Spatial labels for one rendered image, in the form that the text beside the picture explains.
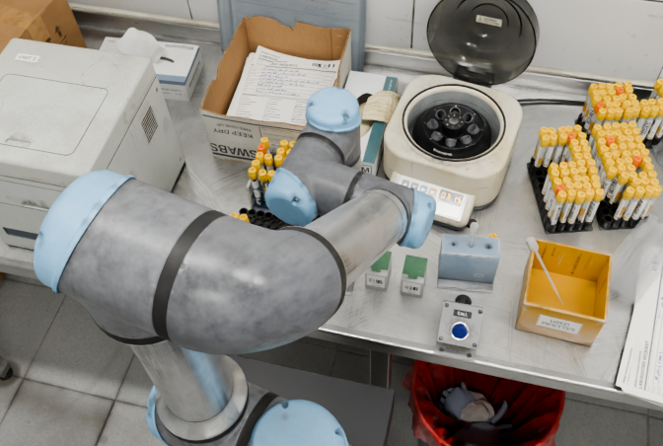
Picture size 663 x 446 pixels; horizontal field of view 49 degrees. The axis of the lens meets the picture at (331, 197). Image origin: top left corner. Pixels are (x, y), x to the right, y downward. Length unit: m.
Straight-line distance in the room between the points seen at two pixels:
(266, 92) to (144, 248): 1.02
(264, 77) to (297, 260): 1.04
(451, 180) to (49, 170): 0.70
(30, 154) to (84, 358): 1.23
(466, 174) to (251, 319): 0.85
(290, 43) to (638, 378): 0.96
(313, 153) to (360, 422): 0.44
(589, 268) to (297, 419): 0.65
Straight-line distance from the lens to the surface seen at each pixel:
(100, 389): 2.35
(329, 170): 0.96
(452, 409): 1.97
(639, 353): 1.37
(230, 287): 0.57
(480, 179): 1.38
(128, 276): 0.60
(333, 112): 1.00
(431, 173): 1.40
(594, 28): 1.59
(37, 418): 2.39
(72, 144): 1.26
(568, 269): 1.39
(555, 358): 1.34
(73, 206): 0.64
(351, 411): 1.19
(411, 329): 1.32
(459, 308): 1.26
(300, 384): 1.21
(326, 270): 0.63
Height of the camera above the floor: 2.07
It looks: 54 degrees down
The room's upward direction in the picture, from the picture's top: 4 degrees counter-clockwise
